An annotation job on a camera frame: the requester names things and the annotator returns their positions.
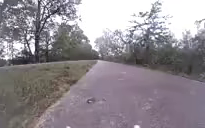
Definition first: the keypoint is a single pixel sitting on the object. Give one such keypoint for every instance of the row of trees and bushes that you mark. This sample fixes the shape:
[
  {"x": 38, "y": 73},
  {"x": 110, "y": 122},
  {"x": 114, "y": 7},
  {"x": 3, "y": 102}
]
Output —
[{"x": 163, "y": 46}]

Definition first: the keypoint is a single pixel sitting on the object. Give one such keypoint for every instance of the grey asphalt path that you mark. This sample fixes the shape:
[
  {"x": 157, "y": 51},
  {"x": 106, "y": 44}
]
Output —
[{"x": 136, "y": 93}]

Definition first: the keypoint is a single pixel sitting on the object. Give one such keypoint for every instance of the grass verge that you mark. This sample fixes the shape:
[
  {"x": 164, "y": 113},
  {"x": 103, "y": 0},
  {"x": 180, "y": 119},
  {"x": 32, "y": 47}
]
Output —
[{"x": 26, "y": 90}]

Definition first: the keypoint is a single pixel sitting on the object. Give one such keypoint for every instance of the dark lump on path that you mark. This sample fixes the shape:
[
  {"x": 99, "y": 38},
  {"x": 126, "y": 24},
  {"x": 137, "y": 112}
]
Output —
[{"x": 90, "y": 100}]

